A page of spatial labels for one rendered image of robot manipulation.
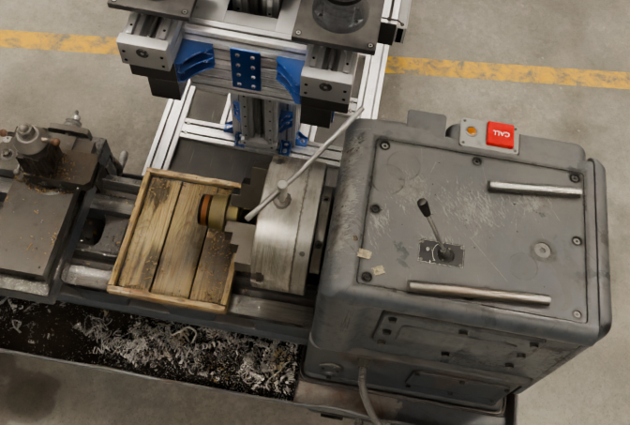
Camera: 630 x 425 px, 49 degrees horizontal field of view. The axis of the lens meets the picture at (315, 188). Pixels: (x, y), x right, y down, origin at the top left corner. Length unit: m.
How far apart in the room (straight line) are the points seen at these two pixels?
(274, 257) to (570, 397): 1.61
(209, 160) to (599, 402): 1.72
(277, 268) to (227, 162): 1.26
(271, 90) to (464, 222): 0.85
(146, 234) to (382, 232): 0.69
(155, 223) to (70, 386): 1.00
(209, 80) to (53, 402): 1.29
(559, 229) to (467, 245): 0.21
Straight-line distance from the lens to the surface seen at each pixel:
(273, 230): 1.47
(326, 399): 2.05
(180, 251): 1.82
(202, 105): 2.87
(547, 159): 1.62
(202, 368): 2.03
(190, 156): 2.74
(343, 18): 1.81
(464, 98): 3.26
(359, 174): 1.50
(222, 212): 1.59
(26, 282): 1.83
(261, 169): 1.56
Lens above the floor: 2.54
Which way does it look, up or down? 61 degrees down
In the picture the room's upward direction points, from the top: 7 degrees clockwise
